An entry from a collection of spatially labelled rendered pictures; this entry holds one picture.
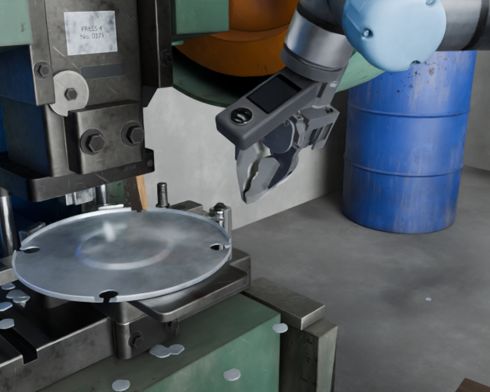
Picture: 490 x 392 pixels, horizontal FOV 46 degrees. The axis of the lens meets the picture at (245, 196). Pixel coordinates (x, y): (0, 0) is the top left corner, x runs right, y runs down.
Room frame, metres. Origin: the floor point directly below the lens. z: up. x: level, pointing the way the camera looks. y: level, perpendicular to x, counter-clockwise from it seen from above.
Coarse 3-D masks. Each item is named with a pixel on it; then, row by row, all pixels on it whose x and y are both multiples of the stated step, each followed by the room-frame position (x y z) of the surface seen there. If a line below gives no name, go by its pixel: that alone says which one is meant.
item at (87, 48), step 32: (64, 0) 0.73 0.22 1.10; (96, 0) 0.76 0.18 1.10; (128, 0) 0.80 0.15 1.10; (64, 32) 0.73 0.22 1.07; (96, 32) 0.76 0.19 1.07; (128, 32) 0.80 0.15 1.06; (64, 64) 0.73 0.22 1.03; (96, 64) 0.76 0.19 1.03; (128, 64) 0.79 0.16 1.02; (0, 96) 0.79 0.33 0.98; (64, 96) 0.71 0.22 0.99; (96, 96) 0.76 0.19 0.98; (128, 96) 0.79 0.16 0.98; (32, 128) 0.73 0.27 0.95; (64, 128) 0.72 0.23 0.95; (96, 128) 0.72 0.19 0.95; (128, 128) 0.75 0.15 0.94; (32, 160) 0.74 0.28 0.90; (64, 160) 0.72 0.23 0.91; (96, 160) 0.72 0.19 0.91; (128, 160) 0.75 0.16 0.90
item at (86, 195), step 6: (78, 192) 0.79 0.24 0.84; (84, 192) 0.80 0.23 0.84; (90, 192) 0.81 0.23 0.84; (60, 198) 0.80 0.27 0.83; (66, 198) 0.79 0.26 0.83; (72, 198) 0.79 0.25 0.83; (78, 198) 0.79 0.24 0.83; (84, 198) 0.80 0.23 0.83; (90, 198) 0.81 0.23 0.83; (66, 204) 0.79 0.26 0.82; (78, 204) 0.79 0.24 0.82
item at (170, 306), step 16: (224, 272) 0.66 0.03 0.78; (240, 272) 0.66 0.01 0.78; (192, 288) 0.62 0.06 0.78; (208, 288) 0.62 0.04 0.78; (224, 288) 0.62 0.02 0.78; (96, 304) 0.69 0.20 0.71; (112, 304) 0.67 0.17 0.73; (128, 304) 0.66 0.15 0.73; (144, 304) 0.58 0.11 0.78; (160, 304) 0.58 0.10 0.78; (176, 304) 0.58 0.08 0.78; (192, 304) 0.58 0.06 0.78; (112, 320) 0.67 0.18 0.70; (128, 320) 0.66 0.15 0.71; (144, 320) 0.68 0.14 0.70; (160, 320) 0.56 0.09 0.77; (176, 320) 0.71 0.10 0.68; (128, 336) 0.66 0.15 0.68; (144, 336) 0.68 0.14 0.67; (160, 336) 0.70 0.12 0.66; (128, 352) 0.66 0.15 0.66
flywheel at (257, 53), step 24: (240, 0) 1.09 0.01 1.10; (264, 0) 1.05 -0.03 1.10; (288, 0) 1.01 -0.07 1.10; (240, 24) 1.09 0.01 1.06; (264, 24) 1.05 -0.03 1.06; (288, 24) 1.00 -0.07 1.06; (192, 48) 1.13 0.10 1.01; (216, 48) 1.08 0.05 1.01; (240, 48) 1.04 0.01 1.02; (264, 48) 1.00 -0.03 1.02; (240, 72) 1.04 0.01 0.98; (264, 72) 1.00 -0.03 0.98
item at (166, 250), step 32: (64, 224) 0.81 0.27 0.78; (96, 224) 0.81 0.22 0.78; (128, 224) 0.81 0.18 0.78; (160, 224) 0.81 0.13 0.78; (192, 224) 0.81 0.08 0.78; (32, 256) 0.70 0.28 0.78; (64, 256) 0.70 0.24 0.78; (96, 256) 0.69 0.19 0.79; (128, 256) 0.69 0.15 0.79; (160, 256) 0.69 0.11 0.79; (192, 256) 0.70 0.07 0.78; (224, 256) 0.70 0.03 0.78; (32, 288) 0.61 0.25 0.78; (64, 288) 0.61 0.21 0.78; (96, 288) 0.61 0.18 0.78; (128, 288) 0.61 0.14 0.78; (160, 288) 0.61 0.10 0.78
